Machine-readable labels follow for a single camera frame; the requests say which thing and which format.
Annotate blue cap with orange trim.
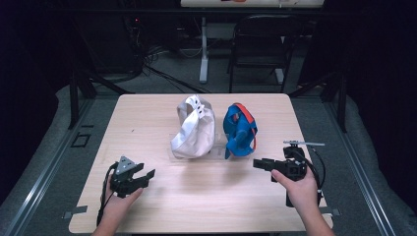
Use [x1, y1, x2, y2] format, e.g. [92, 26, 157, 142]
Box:
[222, 102, 260, 160]

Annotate clear acrylic rack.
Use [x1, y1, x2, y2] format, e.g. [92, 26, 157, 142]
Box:
[168, 132, 258, 162]

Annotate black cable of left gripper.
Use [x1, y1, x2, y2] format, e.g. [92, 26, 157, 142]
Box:
[95, 161, 120, 228]

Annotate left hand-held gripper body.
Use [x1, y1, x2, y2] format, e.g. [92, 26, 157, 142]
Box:
[109, 155, 148, 199]

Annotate white desk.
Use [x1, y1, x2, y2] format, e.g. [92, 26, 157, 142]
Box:
[179, 0, 326, 85]

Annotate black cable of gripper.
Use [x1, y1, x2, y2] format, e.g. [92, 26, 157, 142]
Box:
[296, 147, 328, 208]
[95, 161, 120, 228]

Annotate person's right hand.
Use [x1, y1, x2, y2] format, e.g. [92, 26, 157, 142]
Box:
[270, 168, 322, 214]

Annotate person's left hand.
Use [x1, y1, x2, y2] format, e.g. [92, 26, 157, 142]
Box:
[102, 187, 145, 218]

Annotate grey table bracket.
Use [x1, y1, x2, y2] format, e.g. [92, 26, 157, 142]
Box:
[319, 206, 342, 217]
[61, 205, 89, 220]

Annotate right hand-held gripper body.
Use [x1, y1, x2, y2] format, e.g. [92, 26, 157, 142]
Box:
[269, 140, 327, 208]

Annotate metal floor rail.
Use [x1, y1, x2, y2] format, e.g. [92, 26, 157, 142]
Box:
[323, 97, 398, 236]
[2, 97, 96, 236]

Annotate black metal stand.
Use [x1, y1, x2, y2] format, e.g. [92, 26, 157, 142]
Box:
[287, 65, 349, 134]
[66, 63, 136, 131]

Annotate black folding chair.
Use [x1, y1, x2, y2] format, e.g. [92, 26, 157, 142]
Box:
[227, 14, 305, 94]

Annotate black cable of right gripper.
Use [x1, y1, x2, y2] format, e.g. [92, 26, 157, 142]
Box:
[296, 147, 328, 208]

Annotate black floor cables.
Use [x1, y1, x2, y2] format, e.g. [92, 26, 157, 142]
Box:
[143, 45, 211, 94]

